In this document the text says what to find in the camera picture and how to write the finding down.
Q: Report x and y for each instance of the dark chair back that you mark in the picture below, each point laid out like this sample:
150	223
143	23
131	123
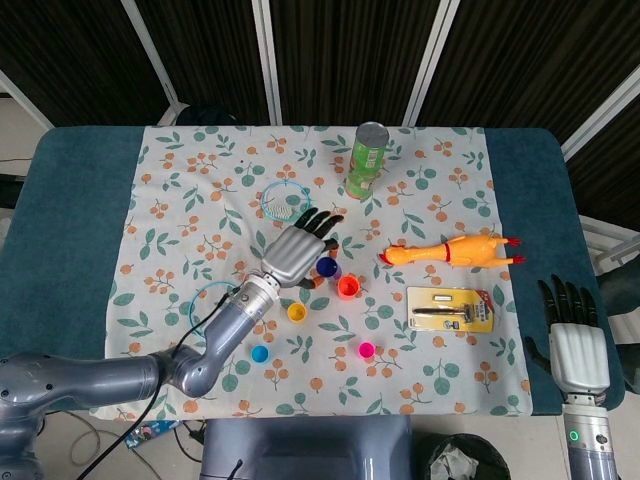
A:
207	116

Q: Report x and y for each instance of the razor in yellow blister pack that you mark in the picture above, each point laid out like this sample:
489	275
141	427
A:
450	310

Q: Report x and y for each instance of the green chips can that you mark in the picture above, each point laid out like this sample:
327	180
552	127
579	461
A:
367	165

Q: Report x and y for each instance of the yellow plastic cup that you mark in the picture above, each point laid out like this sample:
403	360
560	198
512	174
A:
296	312

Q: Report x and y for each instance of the light blue plastic cup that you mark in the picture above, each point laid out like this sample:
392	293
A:
260	354

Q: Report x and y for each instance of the yellow rubber chicken toy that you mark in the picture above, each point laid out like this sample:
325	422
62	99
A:
475	250

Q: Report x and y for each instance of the floral print tablecloth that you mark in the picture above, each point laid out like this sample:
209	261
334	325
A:
320	380

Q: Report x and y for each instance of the teal table cover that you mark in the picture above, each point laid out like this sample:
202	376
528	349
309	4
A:
70	200

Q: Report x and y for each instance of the white partition frame post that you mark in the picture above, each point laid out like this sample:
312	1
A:
150	50
22	102
600	117
266	60
434	60

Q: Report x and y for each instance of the pink plastic cup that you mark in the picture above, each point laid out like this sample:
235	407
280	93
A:
366	350

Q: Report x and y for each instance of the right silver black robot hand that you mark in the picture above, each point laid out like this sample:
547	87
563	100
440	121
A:
580	355

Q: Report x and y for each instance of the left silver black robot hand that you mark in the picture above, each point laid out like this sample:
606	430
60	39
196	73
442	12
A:
290	255

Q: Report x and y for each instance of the white metal rack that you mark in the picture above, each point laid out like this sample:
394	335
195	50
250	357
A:
615	245

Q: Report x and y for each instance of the dark teal chair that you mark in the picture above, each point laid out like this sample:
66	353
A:
622	295

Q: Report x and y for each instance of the dark blue plastic cup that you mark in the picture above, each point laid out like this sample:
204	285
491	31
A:
326	266

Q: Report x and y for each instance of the orange plastic cup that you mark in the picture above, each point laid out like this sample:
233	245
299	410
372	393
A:
348	287

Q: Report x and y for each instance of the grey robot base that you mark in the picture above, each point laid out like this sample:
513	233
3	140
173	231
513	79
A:
305	450

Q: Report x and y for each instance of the black trash bin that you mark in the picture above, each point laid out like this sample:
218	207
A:
465	460

